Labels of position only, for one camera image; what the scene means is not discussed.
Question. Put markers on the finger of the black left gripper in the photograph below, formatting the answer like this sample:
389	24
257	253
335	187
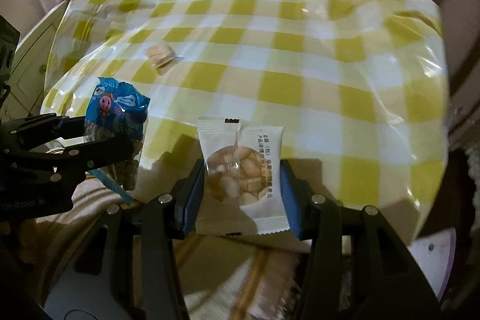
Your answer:
33	131
77	159

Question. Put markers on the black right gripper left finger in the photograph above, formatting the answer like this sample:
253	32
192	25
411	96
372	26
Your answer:
168	217

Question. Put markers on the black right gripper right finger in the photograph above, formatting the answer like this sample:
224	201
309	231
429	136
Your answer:
358	267

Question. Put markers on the blue cartoon snack bag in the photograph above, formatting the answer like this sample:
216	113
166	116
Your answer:
117	110

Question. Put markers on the white nut snack packet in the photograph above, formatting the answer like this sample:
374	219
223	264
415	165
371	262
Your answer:
242	185

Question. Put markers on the white carved cabinet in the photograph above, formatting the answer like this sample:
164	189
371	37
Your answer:
29	67

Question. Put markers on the white purple-trimmed storage bin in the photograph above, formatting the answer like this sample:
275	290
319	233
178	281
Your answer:
434	254

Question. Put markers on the small beige biscuit packet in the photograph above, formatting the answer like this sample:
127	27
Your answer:
162	58

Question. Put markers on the yellow white checkered tablecloth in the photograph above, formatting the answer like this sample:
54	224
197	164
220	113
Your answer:
359	86

